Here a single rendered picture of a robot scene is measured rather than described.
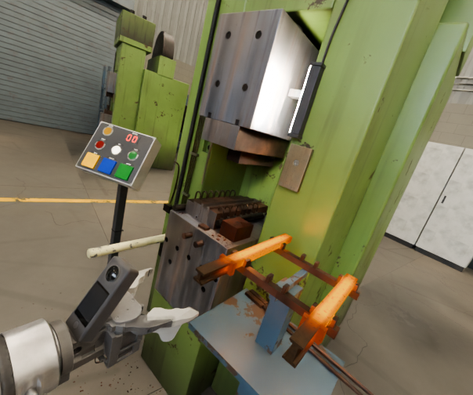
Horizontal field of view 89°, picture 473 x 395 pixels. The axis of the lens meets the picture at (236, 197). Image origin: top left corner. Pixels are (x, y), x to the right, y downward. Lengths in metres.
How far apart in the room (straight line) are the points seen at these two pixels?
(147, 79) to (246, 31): 4.72
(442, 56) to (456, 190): 4.71
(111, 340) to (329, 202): 0.76
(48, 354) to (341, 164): 0.87
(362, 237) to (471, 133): 5.55
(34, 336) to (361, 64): 1.02
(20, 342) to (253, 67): 0.94
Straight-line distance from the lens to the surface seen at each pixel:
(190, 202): 1.16
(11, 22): 8.80
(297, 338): 0.49
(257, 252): 0.71
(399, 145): 1.35
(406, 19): 1.02
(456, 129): 6.82
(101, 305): 0.42
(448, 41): 1.45
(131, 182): 1.29
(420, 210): 6.07
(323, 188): 0.94
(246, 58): 1.04
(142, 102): 5.69
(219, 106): 1.07
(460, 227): 5.99
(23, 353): 0.41
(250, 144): 1.06
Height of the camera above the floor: 1.35
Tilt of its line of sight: 15 degrees down
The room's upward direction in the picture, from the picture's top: 16 degrees clockwise
